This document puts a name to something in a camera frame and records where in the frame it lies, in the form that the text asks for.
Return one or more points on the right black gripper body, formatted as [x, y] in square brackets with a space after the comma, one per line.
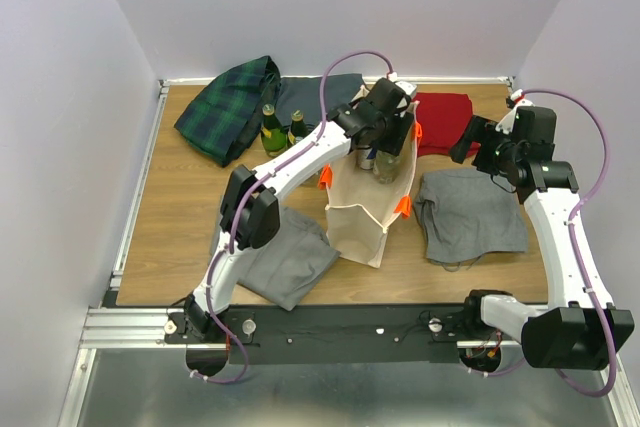
[497, 150]

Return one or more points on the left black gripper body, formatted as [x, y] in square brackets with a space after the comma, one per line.
[393, 133]

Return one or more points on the clear soda water bottle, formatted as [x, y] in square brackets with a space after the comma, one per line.
[386, 167]

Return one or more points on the beige canvas bag orange handles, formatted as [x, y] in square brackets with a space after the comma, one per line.
[360, 211]

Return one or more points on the green glass bottle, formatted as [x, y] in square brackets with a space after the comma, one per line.
[273, 137]
[298, 129]

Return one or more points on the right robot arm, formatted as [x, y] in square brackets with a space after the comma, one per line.
[581, 327]

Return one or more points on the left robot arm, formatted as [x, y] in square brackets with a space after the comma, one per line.
[250, 211]

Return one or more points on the red folded cloth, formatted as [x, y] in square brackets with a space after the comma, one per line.
[443, 118]

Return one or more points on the red top drink can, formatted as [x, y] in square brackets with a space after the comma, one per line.
[365, 158]

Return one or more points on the grey folded cloth right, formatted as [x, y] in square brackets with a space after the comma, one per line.
[466, 214]

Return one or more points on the grey folded cloth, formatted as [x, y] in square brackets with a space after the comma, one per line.
[466, 214]
[295, 260]

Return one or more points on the dark blue folded cloth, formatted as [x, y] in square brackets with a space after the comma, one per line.
[302, 93]

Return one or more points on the green plaid cloth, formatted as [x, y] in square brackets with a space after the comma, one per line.
[223, 120]

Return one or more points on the grey folded cloth left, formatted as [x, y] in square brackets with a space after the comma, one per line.
[295, 260]

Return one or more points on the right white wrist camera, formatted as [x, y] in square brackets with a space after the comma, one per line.
[506, 124]

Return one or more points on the black mounting base plate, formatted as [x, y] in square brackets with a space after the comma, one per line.
[340, 334]

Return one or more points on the aluminium frame rail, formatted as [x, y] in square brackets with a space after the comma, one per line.
[103, 329]

